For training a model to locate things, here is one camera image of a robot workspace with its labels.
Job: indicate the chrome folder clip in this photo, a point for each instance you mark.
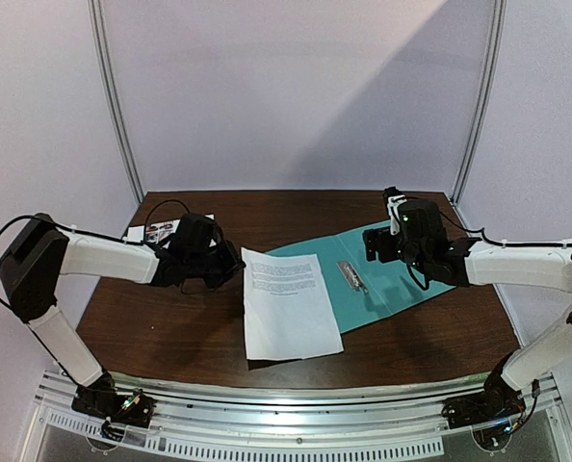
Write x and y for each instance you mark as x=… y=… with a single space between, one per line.
x=352 y=277

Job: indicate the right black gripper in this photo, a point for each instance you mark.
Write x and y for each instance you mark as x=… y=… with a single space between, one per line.
x=376 y=245

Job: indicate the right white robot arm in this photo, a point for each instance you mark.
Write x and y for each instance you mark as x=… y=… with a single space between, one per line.
x=546 y=265

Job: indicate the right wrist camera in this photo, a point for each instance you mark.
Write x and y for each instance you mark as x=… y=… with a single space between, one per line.
x=393 y=198

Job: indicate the white printed paper sheet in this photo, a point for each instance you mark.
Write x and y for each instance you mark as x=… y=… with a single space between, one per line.
x=287 y=310

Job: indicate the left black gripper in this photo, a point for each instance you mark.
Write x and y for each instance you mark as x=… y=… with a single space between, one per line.
x=231 y=268

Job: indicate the teal file folder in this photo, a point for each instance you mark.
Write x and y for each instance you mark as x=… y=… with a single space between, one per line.
x=391 y=290

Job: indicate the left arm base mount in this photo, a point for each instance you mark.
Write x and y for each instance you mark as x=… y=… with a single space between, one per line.
x=103 y=400

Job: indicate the aluminium mounting rail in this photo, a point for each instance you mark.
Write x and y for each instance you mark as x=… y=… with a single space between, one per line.
x=194 y=422

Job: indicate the colourful printed leaflet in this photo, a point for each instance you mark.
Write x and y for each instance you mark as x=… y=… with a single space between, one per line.
x=153 y=233

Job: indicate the right aluminium wall post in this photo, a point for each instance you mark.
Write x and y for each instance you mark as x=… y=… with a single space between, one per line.
x=489 y=65

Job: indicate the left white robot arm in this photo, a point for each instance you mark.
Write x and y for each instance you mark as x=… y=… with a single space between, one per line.
x=45 y=250

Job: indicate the aluminium wall post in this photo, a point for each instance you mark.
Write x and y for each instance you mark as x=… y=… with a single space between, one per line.
x=108 y=78
x=489 y=65

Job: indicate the left aluminium wall post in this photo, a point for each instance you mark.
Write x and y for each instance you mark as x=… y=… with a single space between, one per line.
x=108 y=78

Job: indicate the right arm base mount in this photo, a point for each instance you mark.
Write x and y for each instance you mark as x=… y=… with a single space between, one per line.
x=497 y=400

